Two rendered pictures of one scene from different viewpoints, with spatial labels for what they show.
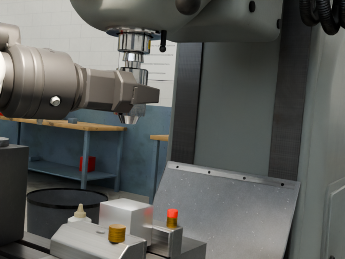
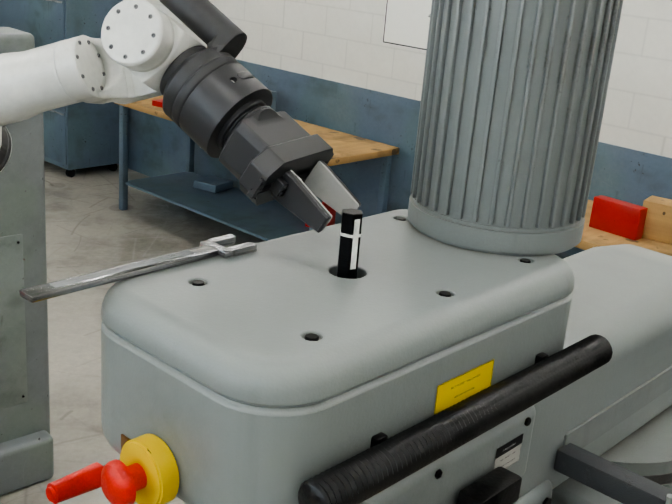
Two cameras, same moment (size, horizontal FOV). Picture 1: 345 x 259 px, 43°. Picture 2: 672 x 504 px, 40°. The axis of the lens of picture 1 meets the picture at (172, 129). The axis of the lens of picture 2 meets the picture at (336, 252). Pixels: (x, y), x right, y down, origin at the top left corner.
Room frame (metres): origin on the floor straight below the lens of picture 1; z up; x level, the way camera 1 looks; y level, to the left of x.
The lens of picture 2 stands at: (-0.19, -0.07, 2.20)
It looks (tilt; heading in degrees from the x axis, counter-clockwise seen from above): 19 degrees down; 10
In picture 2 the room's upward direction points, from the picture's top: 5 degrees clockwise
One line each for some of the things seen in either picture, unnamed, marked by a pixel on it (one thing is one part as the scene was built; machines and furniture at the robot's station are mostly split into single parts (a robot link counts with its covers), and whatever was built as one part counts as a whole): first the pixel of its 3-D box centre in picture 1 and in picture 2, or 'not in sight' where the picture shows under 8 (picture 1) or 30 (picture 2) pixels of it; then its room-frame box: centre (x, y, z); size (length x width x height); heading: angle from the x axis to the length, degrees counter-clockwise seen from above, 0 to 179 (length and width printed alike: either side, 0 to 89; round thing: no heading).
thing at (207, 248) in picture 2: not in sight; (145, 266); (0.56, 0.24, 1.89); 0.24 x 0.04 x 0.01; 149
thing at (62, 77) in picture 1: (73, 89); not in sight; (0.57, 0.13, 1.22); 0.13 x 0.12 x 0.10; 41
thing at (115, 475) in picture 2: not in sight; (125, 481); (0.42, 0.20, 1.76); 0.04 x 0.03 x 0.04; 58
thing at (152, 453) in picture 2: not in sight; (149, 471); (0.44, 0.19, 1.76); 0.06 x 0.02 x 0.06; 58
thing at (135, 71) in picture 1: (132, 72); not in sight; (0.63, 0.07, 1.25); 0.05 x 0.05 x 0.01
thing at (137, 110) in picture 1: (130, 95); not in sight; (0.63, 0.07, 1.22); 0.05 x 0.05 x 0.06
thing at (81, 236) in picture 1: (97, 246); not in sight; (0.58, 0.09, 1.01); 0.12 x 0.06 x 0.04; 56
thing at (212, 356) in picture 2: not in sight; (350, 342); (0.65, 0.06, 1.81); 0.47 x 0.26 x 0.16; 148
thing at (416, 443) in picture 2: not in sight; (478, 410); (0.59, -0.08, 1.79); 0.45 x 0.04 x 0.04; 148
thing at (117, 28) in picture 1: (135, 33); not in sight; (0.63, 0.07, 1.31); 0.09 x 0.09 x 0.01
